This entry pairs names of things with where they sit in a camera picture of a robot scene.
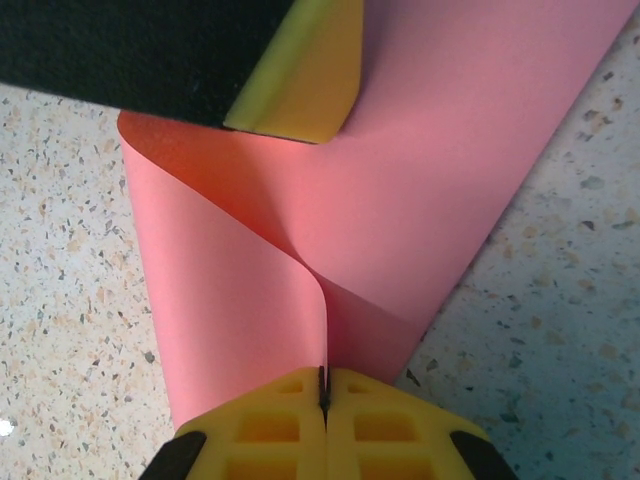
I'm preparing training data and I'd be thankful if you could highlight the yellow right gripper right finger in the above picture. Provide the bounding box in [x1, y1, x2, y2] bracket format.
[324, 367, 520, 480]

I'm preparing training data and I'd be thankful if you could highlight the pink square paper sheet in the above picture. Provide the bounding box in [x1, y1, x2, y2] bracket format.
[117, 0, 640, 436]

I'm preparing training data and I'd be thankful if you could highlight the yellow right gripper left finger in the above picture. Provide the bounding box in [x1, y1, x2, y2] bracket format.
[143, 366, 327, 480]

